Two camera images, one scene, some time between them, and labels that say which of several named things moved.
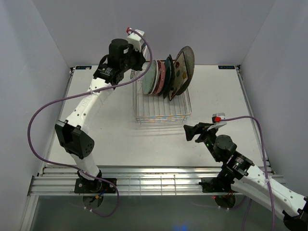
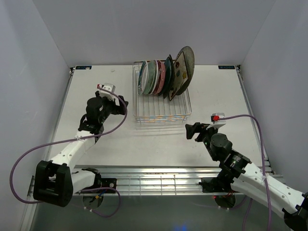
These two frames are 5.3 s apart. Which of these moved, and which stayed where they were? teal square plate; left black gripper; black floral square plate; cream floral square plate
Moved: left black gripper
Stayed: cream floral square plate; teal square plate; black floral square plate
